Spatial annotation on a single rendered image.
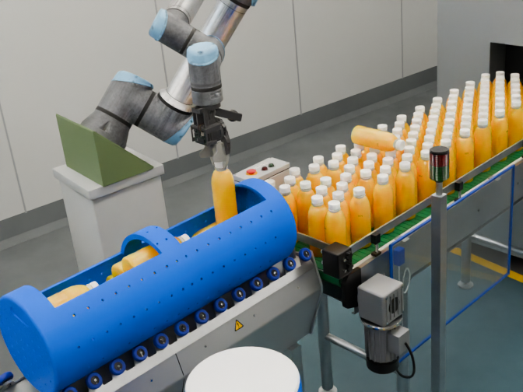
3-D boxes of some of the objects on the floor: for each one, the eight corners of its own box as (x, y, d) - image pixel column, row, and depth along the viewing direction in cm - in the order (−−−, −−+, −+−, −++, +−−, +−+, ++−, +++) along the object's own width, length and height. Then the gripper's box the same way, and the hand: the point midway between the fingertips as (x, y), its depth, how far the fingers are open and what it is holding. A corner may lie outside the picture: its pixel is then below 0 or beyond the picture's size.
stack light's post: (430, 452, 306) (430, 194, 259) (436, 446, 308) (437, 190, 262) (439, 456, 303) (440, 197, 257) (445, 451, 306) (447, 193, 259)
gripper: (182, 104, 234) (191, 169, 243) (208, 111, 227) (215, 179, 236) (205, 96, 239) (212, 161, 249) (229, 103, 232) (237, 169, 241)
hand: (220, 162), depth 243 cm, fingers closed on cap, 4 cm apart
